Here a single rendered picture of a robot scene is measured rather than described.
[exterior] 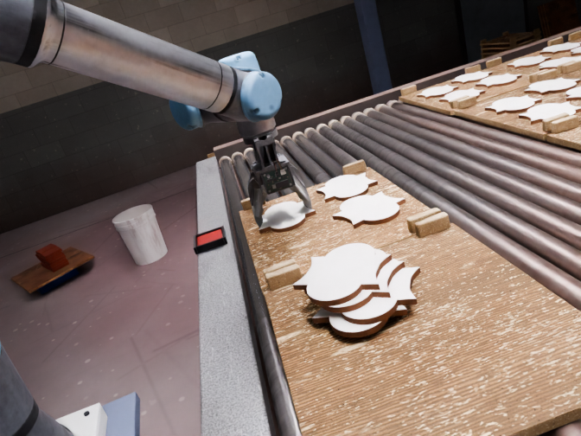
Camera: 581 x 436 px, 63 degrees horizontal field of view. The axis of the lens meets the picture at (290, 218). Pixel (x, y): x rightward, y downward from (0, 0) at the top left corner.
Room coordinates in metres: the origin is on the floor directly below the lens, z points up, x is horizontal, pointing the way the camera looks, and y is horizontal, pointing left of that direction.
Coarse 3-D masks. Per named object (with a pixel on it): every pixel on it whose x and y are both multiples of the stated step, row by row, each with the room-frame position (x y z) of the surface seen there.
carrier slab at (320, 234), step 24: (312, 192) 1.08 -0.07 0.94; (384, 192) 0.95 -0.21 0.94; (240, 216) 1.07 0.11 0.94; (312, 216) 0.94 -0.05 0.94; (408, 216) 0.80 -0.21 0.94; (264, 240) 0.89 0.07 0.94; (288, 240) 0.86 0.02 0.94; (312, 240) 0.83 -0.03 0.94; (336, 240) 0.79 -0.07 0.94; (360, 240) 0.77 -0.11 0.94; (384, 240) 0.74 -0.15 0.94; (264, 264) 0.79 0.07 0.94; (264, 288) 0.71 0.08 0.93
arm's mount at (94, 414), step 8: (88, 408) 0.58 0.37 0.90; (96, 408) 0.58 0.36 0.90; (64, 416) 0.58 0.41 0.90; (72, 416) 0.57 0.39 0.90; (80, 416) 0.57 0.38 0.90; (88, 416) 0.56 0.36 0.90; (96, 416) 0.56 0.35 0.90; (104, 416) 0.58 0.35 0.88; (64, 424) 0.56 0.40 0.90; (72, 424) 0.56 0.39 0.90; (80, 424) 0.55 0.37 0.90; (88, 424) 0.55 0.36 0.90; (96, 424) 0.54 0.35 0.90; (104, 424) 0.56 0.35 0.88; (72, 432) 0.54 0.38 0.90; (80, 432) 0.54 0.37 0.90; (88, 432) 0.53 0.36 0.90; (96, 432) 0.53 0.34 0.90; (104, 432) 0.55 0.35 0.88
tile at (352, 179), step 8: (344, 176) 1.09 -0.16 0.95; (352, 176) 1.08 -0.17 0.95; (360, 176) 1.06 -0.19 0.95; (328, 184) 1.08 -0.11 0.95; (336, 184) 1.06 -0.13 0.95; (344, 184) 1.04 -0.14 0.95; (352, 184) 1.03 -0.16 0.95; (360, 184) 1.01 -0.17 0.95; (368, 184) 1.00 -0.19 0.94; (376, 184) 1.00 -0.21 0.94; (320, 192) 1.06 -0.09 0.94; (328, 192) 1.02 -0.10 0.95; (336, 192) 1.01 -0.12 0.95; (344, 192) 0.99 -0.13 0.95; (352, 192) 0.98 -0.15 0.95; (360, 192) 0.97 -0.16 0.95; (328, 200) 0.99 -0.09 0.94; (344, 200) 0.97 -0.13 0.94
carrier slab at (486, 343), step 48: (432, 240) 0.69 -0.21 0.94; (288, 288) 0.68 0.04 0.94; (432, 288) 0.56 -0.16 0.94; (480, 288) 0.53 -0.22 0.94; (528, 288) 0.50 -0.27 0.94; (288, 336) 0.56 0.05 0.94; (336, 336) 0.52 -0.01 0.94; (384, 336) 0.49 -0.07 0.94; (432, 336) 0.47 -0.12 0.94; (480, 336) 0.44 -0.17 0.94; (528, 336) 0.42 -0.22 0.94; (576, 336) 0.40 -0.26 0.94; (336, 384) 0.44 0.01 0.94; (384, 384) 0.41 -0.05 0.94; (432, 384) 0.39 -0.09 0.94; (480, 384) 0.37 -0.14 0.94; (528, 384) 0.36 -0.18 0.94; (576, 384) 0.34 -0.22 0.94; (336, 432) 0.37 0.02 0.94; (384, 432) 0.35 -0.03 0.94; (432, 432) 0.34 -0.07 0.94; (480, 432) 0.32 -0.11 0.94; (528, 432) 0.31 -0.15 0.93
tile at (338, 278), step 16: (336, 256) 0.64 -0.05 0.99; (352, 256) 0.63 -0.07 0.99; (368, 256) 0.61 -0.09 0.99; (384, 256) 0.60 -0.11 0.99; (320, 272) 0.61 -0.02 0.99; (336, 272) 0.59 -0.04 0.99; (352, 272) 0.58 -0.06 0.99; (368, 272) 0.57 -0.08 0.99; (304, 288) 0.59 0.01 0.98; (320, 288) 0.57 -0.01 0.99; (336, 288) 0.55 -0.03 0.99; (352, 288) 0.54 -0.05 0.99; (368, 288) 0.54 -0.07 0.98; (320, 304) 0.54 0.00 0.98; (336, 304) 0.53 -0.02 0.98
